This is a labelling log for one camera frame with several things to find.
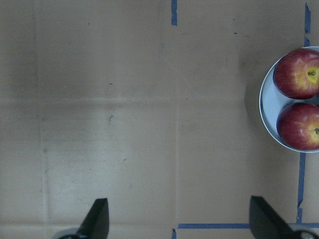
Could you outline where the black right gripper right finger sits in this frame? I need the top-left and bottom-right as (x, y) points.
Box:
(249, 196), (302, 239)

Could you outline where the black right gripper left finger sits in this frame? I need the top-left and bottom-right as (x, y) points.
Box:
(76, 198), (109, 239)

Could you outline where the red apple on plate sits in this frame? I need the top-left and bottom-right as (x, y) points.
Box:
(273, 48), (319, 100)
(276, 103), (319, 151)

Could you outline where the light blue plate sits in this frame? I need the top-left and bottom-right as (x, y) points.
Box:
(259, 46), (319, 153)

